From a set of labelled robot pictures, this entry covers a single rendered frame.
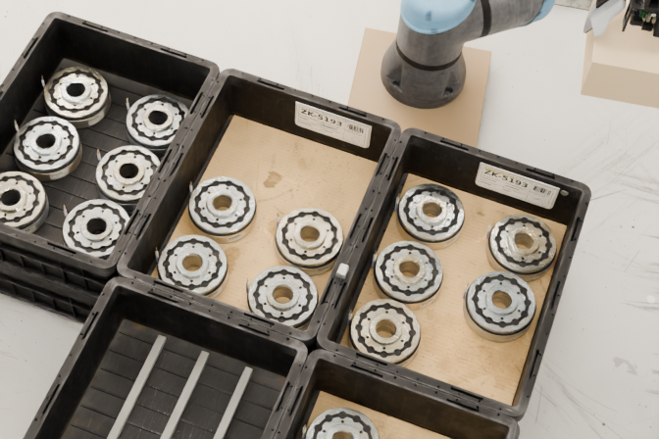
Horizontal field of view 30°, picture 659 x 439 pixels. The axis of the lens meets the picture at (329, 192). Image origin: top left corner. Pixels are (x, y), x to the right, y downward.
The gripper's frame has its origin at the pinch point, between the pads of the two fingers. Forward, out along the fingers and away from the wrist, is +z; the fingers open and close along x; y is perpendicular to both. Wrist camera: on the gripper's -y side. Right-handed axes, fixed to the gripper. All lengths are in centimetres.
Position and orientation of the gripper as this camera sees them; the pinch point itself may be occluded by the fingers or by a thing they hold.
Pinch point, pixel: (633, 36)
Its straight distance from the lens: 184.7
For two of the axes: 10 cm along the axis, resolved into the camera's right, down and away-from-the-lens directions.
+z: -0.5, 5.3, 8.5
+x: 9.8, 1.9, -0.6
